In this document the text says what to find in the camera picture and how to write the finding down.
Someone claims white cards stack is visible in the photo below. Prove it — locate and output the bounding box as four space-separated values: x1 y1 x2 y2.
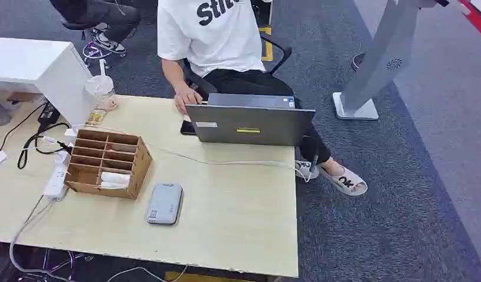
99 172 131 190

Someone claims seated person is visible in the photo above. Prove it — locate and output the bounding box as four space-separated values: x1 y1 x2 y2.
157 0 369 197

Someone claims person's right hand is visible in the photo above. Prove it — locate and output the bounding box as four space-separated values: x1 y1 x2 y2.
174 85 204 115

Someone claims purple chair base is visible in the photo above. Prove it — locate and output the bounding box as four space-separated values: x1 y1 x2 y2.
82 41 113 61

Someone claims black phone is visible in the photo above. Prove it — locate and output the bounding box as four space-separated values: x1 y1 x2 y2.
180 119 197 136

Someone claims pale slipper with black print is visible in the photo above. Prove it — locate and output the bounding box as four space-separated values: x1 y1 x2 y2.
317 163 369 197
294 160 320 181

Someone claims person in dark trousers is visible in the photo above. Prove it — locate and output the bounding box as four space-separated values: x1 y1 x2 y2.
49 0 142 55

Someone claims wooden compartment box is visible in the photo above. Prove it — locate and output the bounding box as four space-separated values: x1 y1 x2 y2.
64 129 153 200

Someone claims grey card case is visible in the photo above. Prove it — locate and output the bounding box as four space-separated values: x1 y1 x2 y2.
146 183 185 227

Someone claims thick white power cable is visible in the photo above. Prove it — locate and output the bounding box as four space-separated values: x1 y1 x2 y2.
8 196 76 282

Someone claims white cabinet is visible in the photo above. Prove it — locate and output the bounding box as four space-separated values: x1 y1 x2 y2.
0 36 98 127

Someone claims grey floor stand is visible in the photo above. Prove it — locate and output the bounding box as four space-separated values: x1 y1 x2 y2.
332 0 439 121

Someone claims black cable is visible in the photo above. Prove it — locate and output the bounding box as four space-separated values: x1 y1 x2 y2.
17 122 74 170

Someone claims white cable under desk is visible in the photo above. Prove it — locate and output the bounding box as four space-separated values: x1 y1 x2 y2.
105 265 189 282

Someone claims white power strip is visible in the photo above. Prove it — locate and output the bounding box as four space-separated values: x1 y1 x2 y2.
42 149 72 202

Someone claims black power adapter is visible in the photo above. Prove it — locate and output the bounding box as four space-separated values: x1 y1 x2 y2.
36 102 62 133

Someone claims thin white cable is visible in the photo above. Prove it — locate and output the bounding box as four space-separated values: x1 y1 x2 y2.
74 124 316 183

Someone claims grey laptop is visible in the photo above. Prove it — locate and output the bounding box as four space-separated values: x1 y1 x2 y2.
185 93 316 147

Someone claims red barrier strip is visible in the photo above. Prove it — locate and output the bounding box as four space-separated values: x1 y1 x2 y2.
457 0 481 43

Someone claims clear plastic cup with straw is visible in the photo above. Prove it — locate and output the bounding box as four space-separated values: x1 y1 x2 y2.
84 58 119 114

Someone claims black and white sneaker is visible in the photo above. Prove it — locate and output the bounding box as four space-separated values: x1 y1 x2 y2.
92 32 128 55

